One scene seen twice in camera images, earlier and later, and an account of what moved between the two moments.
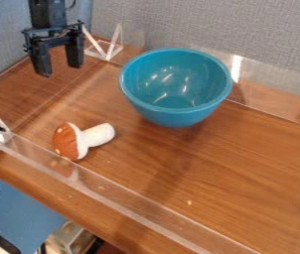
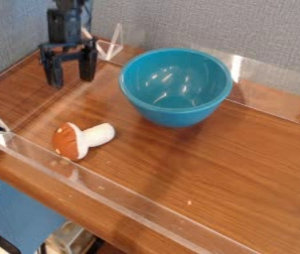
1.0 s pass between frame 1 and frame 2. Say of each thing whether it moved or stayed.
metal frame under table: stayed
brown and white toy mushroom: stayed
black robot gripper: moved
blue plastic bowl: stayed
